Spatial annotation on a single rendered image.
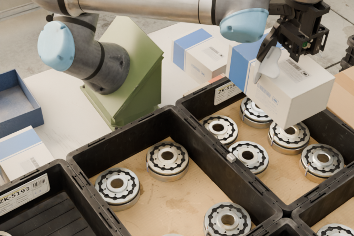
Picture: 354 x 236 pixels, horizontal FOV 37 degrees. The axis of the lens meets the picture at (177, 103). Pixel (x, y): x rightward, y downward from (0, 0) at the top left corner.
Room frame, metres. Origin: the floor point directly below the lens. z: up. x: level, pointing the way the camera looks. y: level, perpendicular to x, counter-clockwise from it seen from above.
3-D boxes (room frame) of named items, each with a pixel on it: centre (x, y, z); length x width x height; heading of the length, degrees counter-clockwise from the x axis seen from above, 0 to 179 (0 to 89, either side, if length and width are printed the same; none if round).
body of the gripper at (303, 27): (0.85, -0.23, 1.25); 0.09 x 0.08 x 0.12; 35
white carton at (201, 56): (1.35, -0.08, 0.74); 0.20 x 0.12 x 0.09; 40
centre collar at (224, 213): (0.66, -0.12, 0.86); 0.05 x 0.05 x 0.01
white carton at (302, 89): (0.87, -0.21, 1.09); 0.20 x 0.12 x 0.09; 35
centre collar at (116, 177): (0.74, 0.13, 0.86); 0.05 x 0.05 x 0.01
